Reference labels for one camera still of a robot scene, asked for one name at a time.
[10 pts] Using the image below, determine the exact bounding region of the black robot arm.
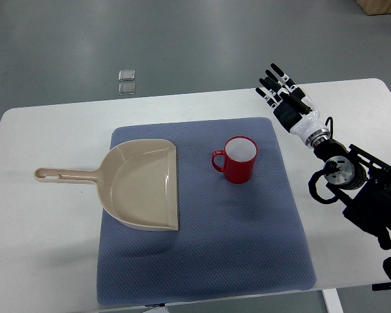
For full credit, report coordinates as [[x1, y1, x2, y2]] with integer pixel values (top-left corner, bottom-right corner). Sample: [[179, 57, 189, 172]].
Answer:
[[308, 117, 391, 250]]

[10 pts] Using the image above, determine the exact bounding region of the upper metal floor plate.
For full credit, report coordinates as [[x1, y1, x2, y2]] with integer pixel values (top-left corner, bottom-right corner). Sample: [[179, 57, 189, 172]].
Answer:
[[118, 69, 136, 82]]

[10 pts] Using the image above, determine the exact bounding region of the red cup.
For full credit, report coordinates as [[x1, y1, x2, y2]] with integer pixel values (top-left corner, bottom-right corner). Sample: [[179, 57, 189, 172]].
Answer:
[[211, 136, 258, 184]]

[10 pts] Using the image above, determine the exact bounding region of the lower metal floor plate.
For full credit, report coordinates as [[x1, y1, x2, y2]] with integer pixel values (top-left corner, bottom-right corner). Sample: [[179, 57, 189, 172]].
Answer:
[[118, 82, 136, 95]]

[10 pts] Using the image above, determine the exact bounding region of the beige plastic dustpan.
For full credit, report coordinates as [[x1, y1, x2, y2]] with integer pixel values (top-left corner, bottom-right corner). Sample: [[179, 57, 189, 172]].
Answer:
[[34, 139, 179, 231]]

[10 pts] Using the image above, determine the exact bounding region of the blue grey fabric mat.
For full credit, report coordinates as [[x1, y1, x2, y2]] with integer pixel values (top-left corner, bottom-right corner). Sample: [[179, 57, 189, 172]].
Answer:
[[96, 117, 316, 306]]

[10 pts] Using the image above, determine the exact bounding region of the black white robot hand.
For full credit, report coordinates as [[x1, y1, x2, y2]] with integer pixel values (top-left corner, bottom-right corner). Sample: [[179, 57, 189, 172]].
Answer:
[[255, 63, 332, 149]]

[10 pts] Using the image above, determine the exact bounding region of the wooden box corner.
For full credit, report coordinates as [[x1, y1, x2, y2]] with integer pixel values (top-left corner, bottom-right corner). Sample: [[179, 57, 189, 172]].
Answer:
[[356, 0, 391, 16]]

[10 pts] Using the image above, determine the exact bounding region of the white table leg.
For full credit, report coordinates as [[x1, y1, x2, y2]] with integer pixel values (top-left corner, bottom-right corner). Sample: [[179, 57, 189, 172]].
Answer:
[[322, 288, 343, 313]]

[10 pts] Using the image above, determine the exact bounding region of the metal floor plate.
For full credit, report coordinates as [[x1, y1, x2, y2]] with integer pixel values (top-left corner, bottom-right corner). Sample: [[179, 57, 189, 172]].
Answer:
[[118, 82, 136, 95], [118, 69, 136, 82]]

